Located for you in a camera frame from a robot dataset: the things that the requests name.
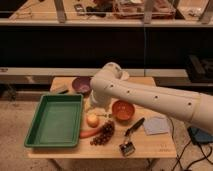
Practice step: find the yellow apple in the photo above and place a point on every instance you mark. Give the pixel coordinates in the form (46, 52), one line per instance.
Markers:
(92, 120)

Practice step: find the orange carrot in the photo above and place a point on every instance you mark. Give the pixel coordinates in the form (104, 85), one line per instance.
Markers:
(89, 133)

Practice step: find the metal spoon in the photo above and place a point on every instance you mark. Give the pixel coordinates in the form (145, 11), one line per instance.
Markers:
(105, 115)

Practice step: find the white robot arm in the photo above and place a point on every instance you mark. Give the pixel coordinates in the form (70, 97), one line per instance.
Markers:
(192, 107)

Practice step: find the black handled brush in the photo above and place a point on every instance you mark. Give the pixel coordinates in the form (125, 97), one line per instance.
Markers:
(134, 127)

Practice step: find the bunch of red grapes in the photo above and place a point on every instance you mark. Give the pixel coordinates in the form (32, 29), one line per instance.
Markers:
(106, 133)

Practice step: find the grey block eraser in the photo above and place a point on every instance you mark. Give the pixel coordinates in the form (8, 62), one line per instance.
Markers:
(60, 90)

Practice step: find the green plastic tray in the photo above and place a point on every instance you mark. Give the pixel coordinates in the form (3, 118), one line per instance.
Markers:
(56, 122)

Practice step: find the black power box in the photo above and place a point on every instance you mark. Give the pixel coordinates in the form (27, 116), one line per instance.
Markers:
(198, 136)

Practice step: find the grey folded cloth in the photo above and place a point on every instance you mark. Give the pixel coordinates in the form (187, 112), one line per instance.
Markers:
(156, 125)

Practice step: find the purple bowl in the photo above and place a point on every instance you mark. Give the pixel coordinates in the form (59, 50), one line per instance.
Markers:
(81, 85)

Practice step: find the black binder clip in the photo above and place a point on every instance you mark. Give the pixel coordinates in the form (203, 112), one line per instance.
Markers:
(127, 147)

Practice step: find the wooden table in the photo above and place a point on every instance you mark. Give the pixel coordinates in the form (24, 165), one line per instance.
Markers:
(147, 146)

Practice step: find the orange bowl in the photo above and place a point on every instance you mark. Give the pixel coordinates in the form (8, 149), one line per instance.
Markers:
(123, 111)

